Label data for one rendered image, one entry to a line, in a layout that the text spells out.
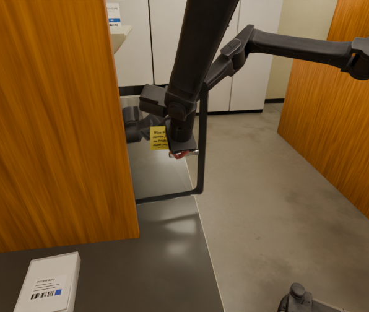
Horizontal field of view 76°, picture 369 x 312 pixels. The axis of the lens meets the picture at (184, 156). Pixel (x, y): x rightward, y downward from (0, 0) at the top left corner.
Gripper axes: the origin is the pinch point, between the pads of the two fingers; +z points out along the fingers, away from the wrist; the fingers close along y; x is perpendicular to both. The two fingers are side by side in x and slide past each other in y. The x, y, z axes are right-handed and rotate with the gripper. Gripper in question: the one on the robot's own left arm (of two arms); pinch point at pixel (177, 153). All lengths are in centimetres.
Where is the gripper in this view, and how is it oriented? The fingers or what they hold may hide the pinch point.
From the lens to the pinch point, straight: 68.7
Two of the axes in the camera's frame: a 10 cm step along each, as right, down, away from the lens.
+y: 2.1, 8.2, -5.4
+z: -1.0, 5.7, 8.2
